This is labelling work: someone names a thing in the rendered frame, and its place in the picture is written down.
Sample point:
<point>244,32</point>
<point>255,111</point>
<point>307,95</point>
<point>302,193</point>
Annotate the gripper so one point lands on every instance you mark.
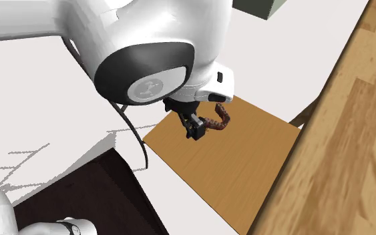
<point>181,105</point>

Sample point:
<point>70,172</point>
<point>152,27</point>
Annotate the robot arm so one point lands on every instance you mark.
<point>142,26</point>

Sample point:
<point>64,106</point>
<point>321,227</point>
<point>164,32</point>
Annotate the brown segmented curved thing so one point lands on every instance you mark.
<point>222,118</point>

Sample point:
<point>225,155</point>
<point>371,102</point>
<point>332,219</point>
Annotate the small wooden table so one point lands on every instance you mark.
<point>233,162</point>

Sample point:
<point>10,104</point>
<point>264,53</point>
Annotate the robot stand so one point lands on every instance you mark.
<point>93,195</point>

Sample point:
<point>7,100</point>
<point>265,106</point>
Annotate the dark green box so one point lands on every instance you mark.
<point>256,6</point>

